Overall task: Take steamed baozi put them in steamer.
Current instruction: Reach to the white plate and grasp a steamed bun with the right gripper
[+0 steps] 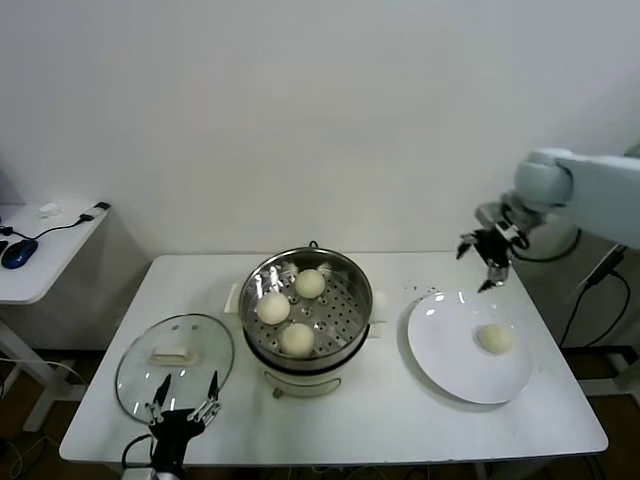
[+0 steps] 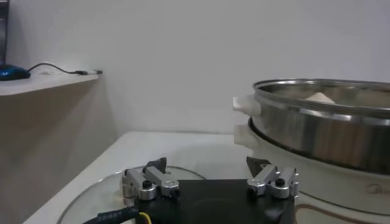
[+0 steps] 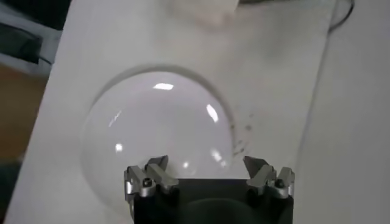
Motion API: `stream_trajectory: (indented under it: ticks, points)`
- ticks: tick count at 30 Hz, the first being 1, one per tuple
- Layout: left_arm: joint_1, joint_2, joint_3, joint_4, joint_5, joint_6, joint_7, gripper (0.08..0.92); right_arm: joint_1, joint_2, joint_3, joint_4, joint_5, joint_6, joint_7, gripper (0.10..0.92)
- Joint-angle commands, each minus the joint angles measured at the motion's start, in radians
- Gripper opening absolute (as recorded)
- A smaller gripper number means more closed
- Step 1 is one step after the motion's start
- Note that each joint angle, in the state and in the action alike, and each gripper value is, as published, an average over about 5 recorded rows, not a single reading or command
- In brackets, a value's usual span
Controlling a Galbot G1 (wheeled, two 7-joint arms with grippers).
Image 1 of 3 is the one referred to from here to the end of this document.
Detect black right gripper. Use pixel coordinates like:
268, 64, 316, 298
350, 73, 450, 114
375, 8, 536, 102
455, 227, 513, 294

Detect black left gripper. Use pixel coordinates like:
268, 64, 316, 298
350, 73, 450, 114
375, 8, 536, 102
144, 369, 224, 471

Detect round glass pot lid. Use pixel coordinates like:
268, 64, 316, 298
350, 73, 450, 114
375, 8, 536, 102
115, 313, 236, 424

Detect white steamed baozi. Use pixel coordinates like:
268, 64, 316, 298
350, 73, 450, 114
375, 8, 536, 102
257, 292, 292, 325
295, 268, 327, 300
474, 323, 515, 356
279, 322, 316, 358

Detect perforated steel steamer basket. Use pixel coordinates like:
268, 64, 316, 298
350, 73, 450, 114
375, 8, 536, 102
227, 248, 391, 361

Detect scattered dark crumbs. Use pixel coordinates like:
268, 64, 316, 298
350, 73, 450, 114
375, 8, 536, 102
402, 281, 444, 301

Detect round white plate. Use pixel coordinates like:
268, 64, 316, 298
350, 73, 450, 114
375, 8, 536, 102
406, 291, 534, 405

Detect white electric cooker base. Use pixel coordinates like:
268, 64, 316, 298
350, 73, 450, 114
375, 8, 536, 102
243, 319, 386, 400

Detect white side desk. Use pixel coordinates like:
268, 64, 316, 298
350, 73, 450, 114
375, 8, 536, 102
0, 201, 154, 432

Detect blue computer mouse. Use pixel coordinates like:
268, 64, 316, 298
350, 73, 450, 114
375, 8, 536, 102
1, 237, 40, 269

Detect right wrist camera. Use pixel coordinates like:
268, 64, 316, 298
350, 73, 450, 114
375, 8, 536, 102
494, 218, 530, 247

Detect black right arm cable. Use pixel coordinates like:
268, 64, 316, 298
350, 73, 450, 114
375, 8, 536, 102
514, 227, 582, 262

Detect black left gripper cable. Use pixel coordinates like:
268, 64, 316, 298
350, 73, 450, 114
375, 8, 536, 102
122, 433, 154, 469

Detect thin white cable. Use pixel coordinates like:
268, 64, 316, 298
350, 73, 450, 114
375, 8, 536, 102
0, 355, 87, 386
564, 242, 629, 304

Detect black looped power cable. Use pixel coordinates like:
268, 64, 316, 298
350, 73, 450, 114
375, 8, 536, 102
558, 244, 632, 350

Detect black cable with adapter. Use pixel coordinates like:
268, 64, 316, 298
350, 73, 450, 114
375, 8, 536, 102
0, 201, 112, 241

